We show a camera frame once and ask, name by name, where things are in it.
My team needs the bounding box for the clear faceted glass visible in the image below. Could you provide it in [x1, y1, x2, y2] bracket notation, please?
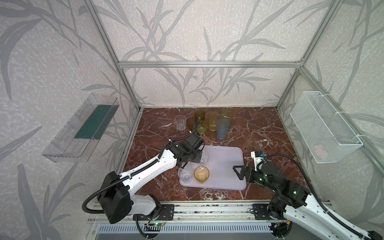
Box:
[178, 166, 194, 183]
[199, 150, 210, 166]

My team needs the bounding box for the lilac plastic tray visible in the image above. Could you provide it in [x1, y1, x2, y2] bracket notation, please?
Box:
[179, 146, 247, 191]

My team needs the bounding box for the clear faceted glass front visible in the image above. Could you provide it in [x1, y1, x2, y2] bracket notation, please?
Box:
[178, 166, 194, 183]

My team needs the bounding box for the green short glass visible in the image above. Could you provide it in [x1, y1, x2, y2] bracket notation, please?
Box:
[197, 121, 209, 135]

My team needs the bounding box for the yellow short glass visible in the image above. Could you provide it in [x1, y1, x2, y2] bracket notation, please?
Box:
[194, 166, 210, 183]

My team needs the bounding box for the amber dotted glass front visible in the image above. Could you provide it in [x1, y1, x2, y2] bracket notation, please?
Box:
[187, 118, 196, 132]

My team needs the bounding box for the amber dotted glass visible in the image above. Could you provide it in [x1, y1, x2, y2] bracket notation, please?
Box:
[187, 118, 196, 132]
[195, 110, 206, 121]

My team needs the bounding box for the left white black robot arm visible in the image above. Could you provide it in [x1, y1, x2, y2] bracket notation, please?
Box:
[82, 120, 205, 224]

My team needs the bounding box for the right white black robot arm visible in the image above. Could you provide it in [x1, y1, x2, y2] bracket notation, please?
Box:
[233, 151, 383, 240]

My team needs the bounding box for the amber dotted glass rear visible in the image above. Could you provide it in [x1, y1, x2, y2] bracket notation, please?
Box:
[195, 110, 206, 121]

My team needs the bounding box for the tall yellow glass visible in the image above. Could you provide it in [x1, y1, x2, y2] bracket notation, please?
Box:
[208, 112, 219, 132]

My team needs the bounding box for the tall blue frosted glass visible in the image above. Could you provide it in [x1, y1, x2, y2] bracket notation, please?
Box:
[217, 119, 230, 140]

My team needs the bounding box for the tall green glass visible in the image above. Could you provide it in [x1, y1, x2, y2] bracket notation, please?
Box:
[220, 109, 233, 121]

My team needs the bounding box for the pink object in basket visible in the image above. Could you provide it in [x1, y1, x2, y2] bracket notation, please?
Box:
[314, 145, 329, 158]

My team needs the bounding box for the green sheet in shelf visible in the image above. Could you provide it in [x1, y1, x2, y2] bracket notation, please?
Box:
[75, 105, 119, 140]

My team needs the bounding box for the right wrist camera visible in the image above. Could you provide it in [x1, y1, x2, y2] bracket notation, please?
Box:
[251, 151, 266, 171]

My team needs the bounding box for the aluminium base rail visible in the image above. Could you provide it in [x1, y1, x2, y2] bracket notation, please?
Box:
[89, 200, 304, 224]

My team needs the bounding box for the white wire mesh basket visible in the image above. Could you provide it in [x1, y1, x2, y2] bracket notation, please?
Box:
[290, 91, 364, 164]

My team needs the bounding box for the horizontal aluminium frame bar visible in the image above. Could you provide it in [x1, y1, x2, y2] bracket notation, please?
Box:
[118, 61, 302, 69]

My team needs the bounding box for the clear acrylic wall shelf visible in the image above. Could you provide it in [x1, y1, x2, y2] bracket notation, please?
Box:
[42, 94, 120, 163]

